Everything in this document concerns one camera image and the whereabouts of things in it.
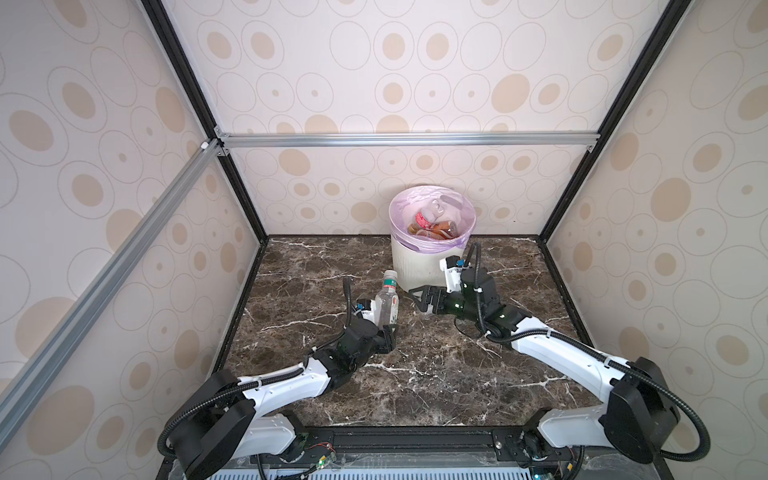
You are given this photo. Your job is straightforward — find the brown tea bottle orange label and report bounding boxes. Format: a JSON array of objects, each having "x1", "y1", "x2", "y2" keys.
[{"x1": 408, "y1": 221, "x2": 460, "y2": 241}]

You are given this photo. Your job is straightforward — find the left aluminium rail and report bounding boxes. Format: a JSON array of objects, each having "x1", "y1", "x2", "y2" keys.
[{"x1": 1, "y1": 138, "x2": 222, "y2": 448}]

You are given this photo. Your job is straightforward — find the clear bottle white cap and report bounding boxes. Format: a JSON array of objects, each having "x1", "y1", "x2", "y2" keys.
[{"x1": 374, "y1": 270, "x2": 400, "y2": 329}]

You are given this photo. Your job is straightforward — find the black frame post left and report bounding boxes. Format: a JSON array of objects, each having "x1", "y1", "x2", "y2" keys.
[{"x1": 140, "y1": 0, "x2": 269, "y2": 244}]

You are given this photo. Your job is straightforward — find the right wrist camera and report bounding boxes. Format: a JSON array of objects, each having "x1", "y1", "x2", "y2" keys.
[{"x1": 439, "y1": 255, "x2": 465, "y2": 293}]

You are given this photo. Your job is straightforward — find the white plastic waste bin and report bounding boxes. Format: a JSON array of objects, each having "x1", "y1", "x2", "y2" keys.
[{"x1": 391, "y1": 234, "x2": 468, "y2": 291}]

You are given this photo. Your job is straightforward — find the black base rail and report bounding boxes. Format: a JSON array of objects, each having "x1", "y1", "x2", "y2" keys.
[{"x1": 157, "y1": 424, "x2": 673, "y2": 480}]

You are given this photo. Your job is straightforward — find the black frame post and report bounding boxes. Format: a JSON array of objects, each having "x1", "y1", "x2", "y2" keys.
[
  {"x1": 538, "y1": 0, "x2": 693, "y2": 246},
  {"x1": 140, "y1": 0, "x2": 269, "y2": 244}
]

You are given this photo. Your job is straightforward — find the back aluminium rail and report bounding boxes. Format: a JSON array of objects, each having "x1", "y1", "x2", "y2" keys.
[{"x1": 221, "y1": 131, "x2": 600, "y2": 148}]

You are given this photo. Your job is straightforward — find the small bottle pink cap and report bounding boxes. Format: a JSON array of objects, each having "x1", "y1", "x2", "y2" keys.
[{"x1": 414, "y1": 199, "x2": 445, "y2": 229}]

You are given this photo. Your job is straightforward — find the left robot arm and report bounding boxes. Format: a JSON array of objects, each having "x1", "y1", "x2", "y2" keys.
[{"x1": 157, "y1": 270, "x2": 399, "y2": 479}]

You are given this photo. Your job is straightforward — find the aluminium rail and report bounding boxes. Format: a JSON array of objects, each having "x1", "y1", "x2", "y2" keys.
[
  {"x1": 1, "y1": 138, "x2": 222, "y2": 448},
  {"x1": 221, "y1": 131, "x2": 600, "y2": 148}
]

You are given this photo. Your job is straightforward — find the black frame post right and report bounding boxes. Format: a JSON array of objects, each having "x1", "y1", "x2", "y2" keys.
[{"x1": 538, "y1": 0, "x2": 693, "y2": 246}]

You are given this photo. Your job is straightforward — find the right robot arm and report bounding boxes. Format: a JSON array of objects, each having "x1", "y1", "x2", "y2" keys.
[{"x1": 408, "y1": 243, "x2": 712, "y2": 464}]

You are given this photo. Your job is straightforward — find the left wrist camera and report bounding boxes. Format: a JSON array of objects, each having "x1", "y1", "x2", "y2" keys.
[{"x1": 353, "y1": 299, "x2": 379, "y2": 325}]

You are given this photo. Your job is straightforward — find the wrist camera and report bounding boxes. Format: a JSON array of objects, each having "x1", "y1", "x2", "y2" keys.
[
  {"x1": 353, "y1": 299, "x2": 379, "y2": 325},
  {"x1": 439, "y1": 255, "x2": 465, "y2": 293}
]

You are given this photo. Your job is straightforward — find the pink bin liner bag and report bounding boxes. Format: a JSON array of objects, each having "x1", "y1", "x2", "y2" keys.
[{"x1": 388, "y1": 185, "x2": 476, "y2": 240}]

